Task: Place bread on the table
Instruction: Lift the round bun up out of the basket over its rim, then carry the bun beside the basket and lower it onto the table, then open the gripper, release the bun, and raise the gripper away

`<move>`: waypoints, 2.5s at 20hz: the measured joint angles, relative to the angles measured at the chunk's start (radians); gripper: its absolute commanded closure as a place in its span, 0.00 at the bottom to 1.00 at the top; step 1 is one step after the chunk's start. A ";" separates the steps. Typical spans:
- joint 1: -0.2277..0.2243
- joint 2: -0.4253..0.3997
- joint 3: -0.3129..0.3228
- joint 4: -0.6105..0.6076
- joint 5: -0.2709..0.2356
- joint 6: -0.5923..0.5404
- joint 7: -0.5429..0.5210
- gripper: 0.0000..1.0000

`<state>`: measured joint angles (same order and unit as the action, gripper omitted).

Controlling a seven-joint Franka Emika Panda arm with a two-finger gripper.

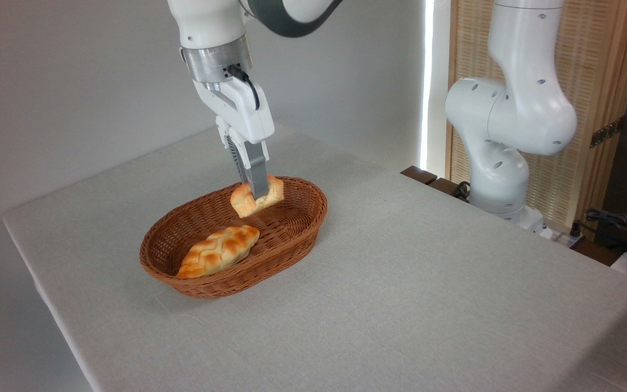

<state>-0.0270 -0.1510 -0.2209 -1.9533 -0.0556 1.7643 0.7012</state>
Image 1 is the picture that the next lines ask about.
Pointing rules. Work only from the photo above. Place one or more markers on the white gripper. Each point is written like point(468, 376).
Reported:
point(245, 111)

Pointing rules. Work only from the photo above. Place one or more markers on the round flower-shaped bread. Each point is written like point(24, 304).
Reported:
point(243, 204)

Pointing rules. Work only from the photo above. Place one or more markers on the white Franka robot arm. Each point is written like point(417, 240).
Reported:
point(509, 109)

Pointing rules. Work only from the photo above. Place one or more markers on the braided bread loaf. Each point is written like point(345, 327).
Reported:
point(218, 251)

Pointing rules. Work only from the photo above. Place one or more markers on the brown wicker basket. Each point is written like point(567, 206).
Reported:
point(292, 239)

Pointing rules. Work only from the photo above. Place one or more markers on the white power strip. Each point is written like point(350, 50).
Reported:
point(566, 238)

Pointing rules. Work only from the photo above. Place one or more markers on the metal screen hinge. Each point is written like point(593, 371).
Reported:
point(607, 132)

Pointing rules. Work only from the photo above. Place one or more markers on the wooden lattice screen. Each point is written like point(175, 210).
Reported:
point(596, 54)

